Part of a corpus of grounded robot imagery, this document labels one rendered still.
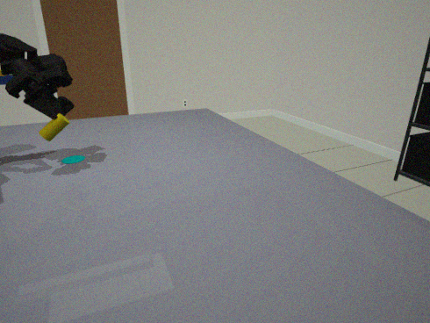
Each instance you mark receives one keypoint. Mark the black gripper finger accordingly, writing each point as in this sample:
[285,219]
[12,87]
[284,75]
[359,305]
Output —
[58,106]
[39,100]

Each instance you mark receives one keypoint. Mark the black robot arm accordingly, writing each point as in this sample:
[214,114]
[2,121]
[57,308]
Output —
[50,68]

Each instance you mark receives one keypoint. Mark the yellow cylinder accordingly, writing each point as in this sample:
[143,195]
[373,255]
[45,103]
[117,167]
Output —
[54,127]

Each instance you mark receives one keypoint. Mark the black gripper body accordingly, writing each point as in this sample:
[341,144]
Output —
[28,82]

